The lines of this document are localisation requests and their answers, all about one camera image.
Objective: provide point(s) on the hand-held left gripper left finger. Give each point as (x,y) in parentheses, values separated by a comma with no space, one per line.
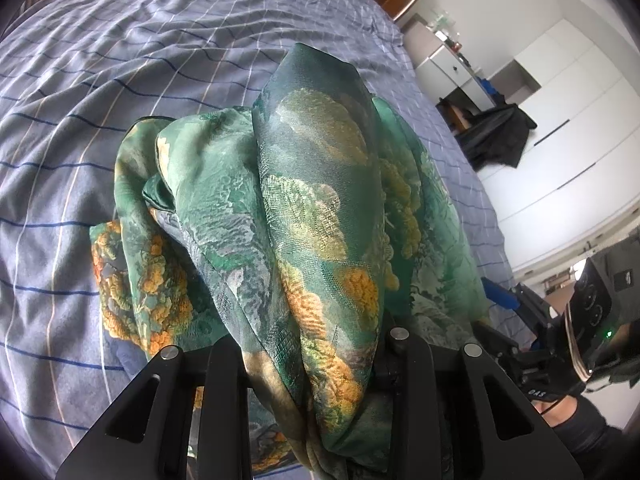
(225,375)

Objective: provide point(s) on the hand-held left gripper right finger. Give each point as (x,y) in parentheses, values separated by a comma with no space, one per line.
(420,385)

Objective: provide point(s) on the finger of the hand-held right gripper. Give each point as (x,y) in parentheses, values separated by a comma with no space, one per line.
(500,294)
(500,342)

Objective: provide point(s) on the green floral satin garment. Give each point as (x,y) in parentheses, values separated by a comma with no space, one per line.
(310,185)

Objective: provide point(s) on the person's right forearm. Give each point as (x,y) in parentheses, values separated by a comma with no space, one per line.
(585,440)

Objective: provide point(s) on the white wardrobe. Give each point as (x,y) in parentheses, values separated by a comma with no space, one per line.
(575,160)

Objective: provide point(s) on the black jacket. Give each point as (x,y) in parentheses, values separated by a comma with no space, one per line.
(500,135)

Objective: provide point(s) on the blue object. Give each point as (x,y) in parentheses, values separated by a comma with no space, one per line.
(489,87)

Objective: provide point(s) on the white nightstand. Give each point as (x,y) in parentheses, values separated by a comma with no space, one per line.
(445,72)

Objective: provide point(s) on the small red jar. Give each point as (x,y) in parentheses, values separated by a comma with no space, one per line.
(456,45)

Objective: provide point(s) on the clear glass item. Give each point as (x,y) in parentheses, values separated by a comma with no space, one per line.
(440,21)

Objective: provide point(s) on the blue striped bed sheet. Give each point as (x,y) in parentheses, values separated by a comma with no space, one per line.
(100,85)

